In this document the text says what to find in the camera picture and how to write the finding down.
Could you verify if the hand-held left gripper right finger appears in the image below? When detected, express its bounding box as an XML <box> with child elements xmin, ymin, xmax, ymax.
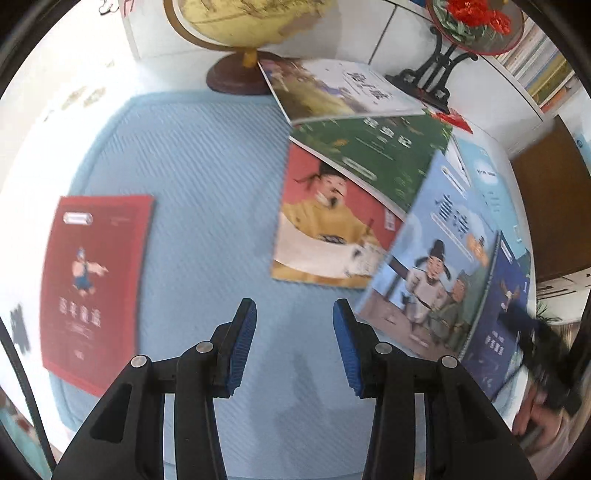
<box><xmin>333</xmin><ymin>298</ymin><xmax>539</xmax><ymax>480</ymax></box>

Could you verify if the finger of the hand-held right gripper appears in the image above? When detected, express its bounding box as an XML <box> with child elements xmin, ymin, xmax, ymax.
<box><xmin>496</xmin><ymin>298</ymin><xmax>550</xmax><ymax>342</ymax></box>

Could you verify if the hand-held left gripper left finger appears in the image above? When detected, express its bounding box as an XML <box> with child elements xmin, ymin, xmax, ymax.
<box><xmin>53</xmin><ymin>299</ymin><xmax>257</xmax><ymax>480</ymax></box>

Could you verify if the dark blue deer rider book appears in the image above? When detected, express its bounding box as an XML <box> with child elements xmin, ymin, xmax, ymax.
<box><xmin>459</xmin><ymin>231</ymin><xmax>532</xmax><ymax>402</ymax></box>

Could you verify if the red cartoon figure book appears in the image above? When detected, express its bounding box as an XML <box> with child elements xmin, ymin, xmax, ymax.
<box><xmin>39</xmin><ymin>195</ymin><xmax>155</xmax><ymax>398</ymax></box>

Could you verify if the pale blue back cover book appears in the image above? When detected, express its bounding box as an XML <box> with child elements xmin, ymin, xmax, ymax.
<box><xmin>445</xmin><ymin>136</ymin><xmax>532</xmax><ymax>273</ymax></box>

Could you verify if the dark green beetle cover book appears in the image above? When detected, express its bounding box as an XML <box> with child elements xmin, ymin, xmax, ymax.
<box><xmin>290</xmin><ymin>113</ymin><xmax>455</xmax><ymax>215</ymax></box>

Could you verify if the person's right forearm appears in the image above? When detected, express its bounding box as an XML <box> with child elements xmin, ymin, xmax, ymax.
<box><xmin>531</xmin><ymin>408</ymin><xmax>589</xmax><ymax>472</ymax></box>

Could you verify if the row of colourful shelf books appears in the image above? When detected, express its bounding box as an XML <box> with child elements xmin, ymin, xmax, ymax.
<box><xmin>496</xmin><ymin>18</ymin><xmax>583</xmax><ymax>114</ymax></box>

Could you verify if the person's right hand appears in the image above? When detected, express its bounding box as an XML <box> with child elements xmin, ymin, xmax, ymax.
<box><xmin>512</xmin><ymin>385</ymin><xmax>561</xmax><ymax>444</ymax></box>

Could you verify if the light blue poet cover book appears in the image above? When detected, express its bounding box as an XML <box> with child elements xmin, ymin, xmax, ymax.
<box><xmin>355</xmin><ymin>148</ymin><xmax>502</xmax><ymax>363</ymax></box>

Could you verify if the brown wooden door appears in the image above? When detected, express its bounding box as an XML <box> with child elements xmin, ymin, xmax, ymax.
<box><xmin>510</xmin><ymin>115</ymin><xmax>591</xmax><ymax>282</ymax></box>

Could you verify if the red scholar portrait book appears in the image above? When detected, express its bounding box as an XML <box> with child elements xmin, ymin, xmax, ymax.
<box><xmin>270</xmin><ymin>141</ymin><xmax>407</xmax><ymax>291</ymax></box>

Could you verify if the light blue textured mat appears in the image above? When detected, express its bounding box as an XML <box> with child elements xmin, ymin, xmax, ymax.
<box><xmin>48</xmin><ymin>90</ymin><xmax>536</xmax><ymax>476</ymax></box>

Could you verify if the flower fan on black stand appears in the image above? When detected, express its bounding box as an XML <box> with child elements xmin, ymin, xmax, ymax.
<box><xmin>385</xmin><ymin>0</ymin><xmax>527</xmax><ymax>114</ymax></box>

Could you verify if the white landscape cover book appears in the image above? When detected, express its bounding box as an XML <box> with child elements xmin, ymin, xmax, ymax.
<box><xmin>257</xmin><ymin>58</ymin><xmax>428</xmax><ymax>124</ymax></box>

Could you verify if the yellow globe on wooden base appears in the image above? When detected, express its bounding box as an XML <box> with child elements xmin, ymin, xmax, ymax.
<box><xmin>164</xmin><ymin>0</ymin><xmax>333</xmax><ymax>95</ymax></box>

